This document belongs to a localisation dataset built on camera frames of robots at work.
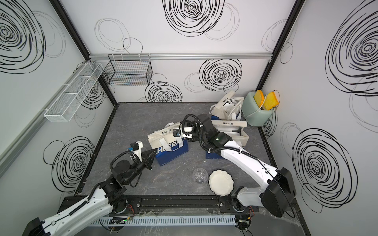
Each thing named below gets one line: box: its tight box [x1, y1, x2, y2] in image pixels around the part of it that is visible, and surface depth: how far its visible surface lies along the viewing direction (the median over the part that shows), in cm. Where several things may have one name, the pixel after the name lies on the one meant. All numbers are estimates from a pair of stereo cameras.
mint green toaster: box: [241, 90, 274, 127], surface depth 99 cm
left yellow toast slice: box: [254, 89, 265, 108], surface depth 98 cm
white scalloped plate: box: [208, 169, 235, 197], surface depth 82 cm
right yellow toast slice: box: [263, 91, 280, 111], surface depth 98 cm
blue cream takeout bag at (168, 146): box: [147, 121, 189, 167], surface depth 77 cm
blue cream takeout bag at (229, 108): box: [209, 90, 245, 121], surface depth 86 cm
